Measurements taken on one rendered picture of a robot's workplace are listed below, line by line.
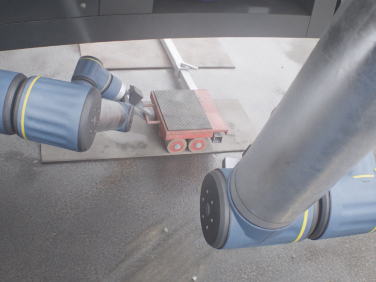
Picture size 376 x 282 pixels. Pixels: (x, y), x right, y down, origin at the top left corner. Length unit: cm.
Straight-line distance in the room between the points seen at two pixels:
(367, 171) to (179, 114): 146
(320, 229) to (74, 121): 57
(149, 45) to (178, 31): 134
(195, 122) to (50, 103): 110
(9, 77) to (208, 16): 68
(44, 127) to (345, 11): 79
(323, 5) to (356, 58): 131
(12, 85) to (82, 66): 83
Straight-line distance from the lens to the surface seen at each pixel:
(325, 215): 65
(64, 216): 179
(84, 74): 184
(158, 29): 146
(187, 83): 239
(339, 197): 65
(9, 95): 106
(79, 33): 142
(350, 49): 35
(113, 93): 192
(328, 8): 166
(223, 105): 241
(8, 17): 139
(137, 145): 207
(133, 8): 141
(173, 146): 203
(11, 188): 190
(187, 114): 208
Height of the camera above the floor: 136
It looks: 38 degrees down
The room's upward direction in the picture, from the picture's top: 11 degrees clockwise
